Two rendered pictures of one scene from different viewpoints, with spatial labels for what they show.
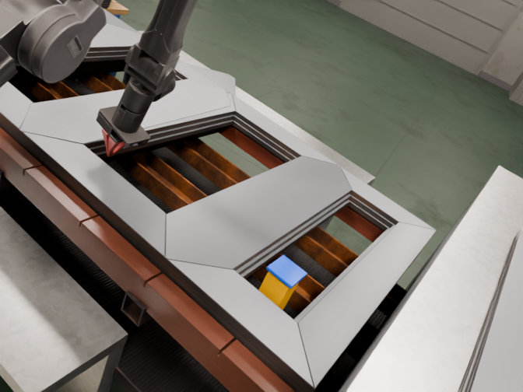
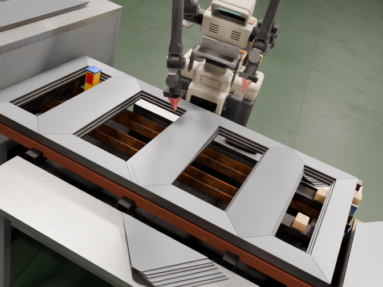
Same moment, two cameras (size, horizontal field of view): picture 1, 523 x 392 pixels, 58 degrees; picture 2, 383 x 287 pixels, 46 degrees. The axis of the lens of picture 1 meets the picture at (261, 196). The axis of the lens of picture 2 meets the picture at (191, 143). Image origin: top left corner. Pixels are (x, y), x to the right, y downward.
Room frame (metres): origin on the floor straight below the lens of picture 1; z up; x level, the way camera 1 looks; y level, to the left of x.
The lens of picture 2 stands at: (2.81, 0.26, 1.95)
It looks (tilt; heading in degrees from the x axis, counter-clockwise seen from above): 33 degrees down; 174
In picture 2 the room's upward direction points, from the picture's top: 16 degrees clockwise
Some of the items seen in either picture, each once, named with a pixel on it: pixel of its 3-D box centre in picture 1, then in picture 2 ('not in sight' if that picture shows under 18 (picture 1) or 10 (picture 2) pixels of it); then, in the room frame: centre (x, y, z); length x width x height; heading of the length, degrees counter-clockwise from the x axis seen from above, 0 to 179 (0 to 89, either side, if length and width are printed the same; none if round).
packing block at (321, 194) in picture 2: not in sight; (321, 195); (1.21, 1.06, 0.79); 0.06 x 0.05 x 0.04; 157
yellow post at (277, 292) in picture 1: (266, 308); (91, 87); (0.70, -0.10, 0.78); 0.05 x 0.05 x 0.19; 67
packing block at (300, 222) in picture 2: not in sight; (300, 222); (1.43, 0.93, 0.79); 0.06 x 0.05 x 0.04; 157
